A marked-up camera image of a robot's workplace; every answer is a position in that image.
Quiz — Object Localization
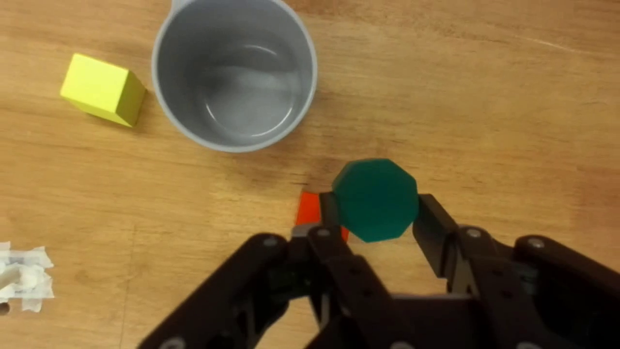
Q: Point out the red cube block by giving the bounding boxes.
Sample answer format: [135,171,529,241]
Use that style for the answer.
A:
[290,191,349,241]

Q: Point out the green octagonal block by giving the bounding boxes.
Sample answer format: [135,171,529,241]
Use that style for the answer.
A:
[333,159,418,243]

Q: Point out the grey measuring cup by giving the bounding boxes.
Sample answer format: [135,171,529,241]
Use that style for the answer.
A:
[151,0,318,154]

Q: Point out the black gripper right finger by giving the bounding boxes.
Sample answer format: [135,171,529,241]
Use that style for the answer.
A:
[412,194,620,349]

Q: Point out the clear peg stand right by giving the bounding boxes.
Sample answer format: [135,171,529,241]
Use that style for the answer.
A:
[0,243,54,317]

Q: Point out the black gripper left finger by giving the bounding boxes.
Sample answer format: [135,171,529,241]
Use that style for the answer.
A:
[135,192,395,349]

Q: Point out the yellow cube block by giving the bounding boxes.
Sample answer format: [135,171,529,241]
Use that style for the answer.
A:
[60,53,147,128]

